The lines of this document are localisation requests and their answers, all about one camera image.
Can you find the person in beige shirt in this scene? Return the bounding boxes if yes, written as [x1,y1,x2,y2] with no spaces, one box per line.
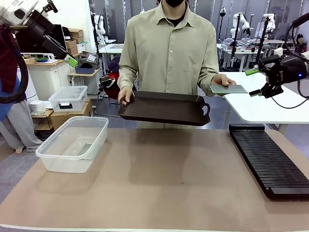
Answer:
[117,0,220,130]

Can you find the person's left hand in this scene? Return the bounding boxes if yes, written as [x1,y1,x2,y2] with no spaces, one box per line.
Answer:
[213,73,237,86]

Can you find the white round device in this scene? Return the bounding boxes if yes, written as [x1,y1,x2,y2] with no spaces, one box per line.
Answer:
[29,100,46,114]

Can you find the bystander in grey trousers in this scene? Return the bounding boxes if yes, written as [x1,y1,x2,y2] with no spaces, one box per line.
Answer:
[0,25,43,154]

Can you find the thick black hose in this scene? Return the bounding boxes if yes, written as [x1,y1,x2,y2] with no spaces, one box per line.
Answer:
[0,25,30,104]

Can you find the dark brown serving tray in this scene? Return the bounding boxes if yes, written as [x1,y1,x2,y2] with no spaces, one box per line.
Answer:
[117,90,211,127]

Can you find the red and black bag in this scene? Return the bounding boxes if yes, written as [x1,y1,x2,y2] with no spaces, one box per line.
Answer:
[99,73,121,98]

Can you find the white background desk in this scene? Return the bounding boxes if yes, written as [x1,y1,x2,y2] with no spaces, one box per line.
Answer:
[98,43,124,56]

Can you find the blue grey bin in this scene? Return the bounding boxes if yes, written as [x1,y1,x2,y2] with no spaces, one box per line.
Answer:
[75,65,96,74]

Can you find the stacked cardboard boxes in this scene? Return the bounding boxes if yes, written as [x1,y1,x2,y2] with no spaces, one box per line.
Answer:
[64,28,84,55]

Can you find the person's right forearm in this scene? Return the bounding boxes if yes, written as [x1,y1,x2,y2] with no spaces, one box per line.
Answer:
[117,63,140,92]

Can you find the white cabinet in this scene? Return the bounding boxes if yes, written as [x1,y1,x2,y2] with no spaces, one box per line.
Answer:
[23,57,74,102]

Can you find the large cardboard box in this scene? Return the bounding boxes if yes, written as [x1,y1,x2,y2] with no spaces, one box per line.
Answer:
[50,98,94,131]

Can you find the green perforated PCB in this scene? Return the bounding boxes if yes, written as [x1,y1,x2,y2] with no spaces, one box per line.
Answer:
[209,84,249,95]

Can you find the clear plastic open box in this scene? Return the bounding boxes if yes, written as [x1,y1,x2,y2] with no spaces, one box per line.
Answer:
[35,116,110,174]

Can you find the black monitor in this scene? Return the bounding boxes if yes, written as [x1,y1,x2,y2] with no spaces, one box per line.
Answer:
[16,24,68,56]

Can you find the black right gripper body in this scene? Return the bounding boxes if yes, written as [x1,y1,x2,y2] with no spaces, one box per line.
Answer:
[259,52,306,99]

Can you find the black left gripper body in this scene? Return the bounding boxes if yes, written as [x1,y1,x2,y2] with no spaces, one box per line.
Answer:
[26,9,62,55]

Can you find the person's right hand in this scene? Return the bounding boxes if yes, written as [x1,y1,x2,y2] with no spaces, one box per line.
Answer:
[118,86,135,107]

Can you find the person's left forearm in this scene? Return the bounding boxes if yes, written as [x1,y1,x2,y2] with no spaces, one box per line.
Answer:
[197,64,221,89]

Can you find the black slotted PCB rack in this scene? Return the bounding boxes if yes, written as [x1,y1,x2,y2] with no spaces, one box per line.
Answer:
[228,123,309,201]

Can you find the white table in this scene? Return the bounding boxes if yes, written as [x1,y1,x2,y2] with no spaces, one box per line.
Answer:
[218,71,309,124]

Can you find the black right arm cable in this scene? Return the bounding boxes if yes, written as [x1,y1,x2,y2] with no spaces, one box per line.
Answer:
[283,9,309,58]

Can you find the small wooden side table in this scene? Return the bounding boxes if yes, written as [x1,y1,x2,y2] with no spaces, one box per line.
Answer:
[30,108,55,132]

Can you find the green PCB in box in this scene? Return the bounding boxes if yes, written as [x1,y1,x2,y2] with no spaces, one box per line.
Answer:
[78,143,93,157]

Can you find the clear lidded storage box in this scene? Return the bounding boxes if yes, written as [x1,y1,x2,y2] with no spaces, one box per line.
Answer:
[48,85,88,113]

